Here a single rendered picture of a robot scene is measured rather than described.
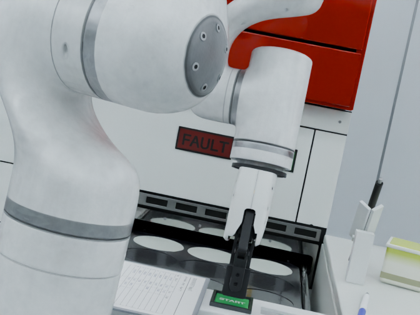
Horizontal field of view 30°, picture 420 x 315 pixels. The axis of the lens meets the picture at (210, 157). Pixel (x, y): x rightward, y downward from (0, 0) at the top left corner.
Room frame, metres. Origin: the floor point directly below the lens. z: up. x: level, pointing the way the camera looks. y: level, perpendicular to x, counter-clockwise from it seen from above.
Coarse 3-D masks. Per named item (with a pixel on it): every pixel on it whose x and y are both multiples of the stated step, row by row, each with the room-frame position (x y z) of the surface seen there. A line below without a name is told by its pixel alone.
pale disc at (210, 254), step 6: (192, 252) 1.48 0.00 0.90; (198, 252) 1.49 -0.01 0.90; (204, 252) 1.50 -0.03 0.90; (210, 252) 1.50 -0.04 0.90; (216, 252) 1.51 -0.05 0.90; (222, 252) 1.52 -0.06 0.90; (204, 258) 1.45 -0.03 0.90; (210, 258) 1.46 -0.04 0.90; (216, 258) 1.47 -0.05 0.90; (222, 258) 1.48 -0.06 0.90; (228, 258) 1.49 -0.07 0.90
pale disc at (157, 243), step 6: (138, 240) 1.49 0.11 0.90; (144, 240) 1.50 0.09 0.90; (150, 240) 1.51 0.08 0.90; (156, 240) 1.52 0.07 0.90; (162, 240) 1.53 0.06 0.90; (168, 240) 1.54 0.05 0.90; (144, 246) 1.46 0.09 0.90; (150, 246) 1.46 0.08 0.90; (156, 246) 1.47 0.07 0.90; (162, 246) 1.48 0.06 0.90; (168, 246) 1.49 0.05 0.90; (174, 246) 1.50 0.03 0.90; (180, 246) 1.51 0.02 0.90
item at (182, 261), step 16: (176, 240) 1.55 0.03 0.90; (128, 256) 1.37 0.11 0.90; (144, 256) 1.39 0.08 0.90; (160, 256) 1.41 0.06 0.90; (176, 256) 1.43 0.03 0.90; (192, 256) 1.45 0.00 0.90; (256, 256) 1.54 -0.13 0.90; (192, 272) 1.34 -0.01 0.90; (208, 272) 1.36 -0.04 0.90; (224, 272) 1.38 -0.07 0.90; (256, 272) 1.42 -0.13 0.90; (208, 288) 1.27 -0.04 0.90; (256, 288) 1.32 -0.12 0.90; (272, 288) 1.34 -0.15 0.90; (288, 288) 1.36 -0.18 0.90; (288, 304) 1.26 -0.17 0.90
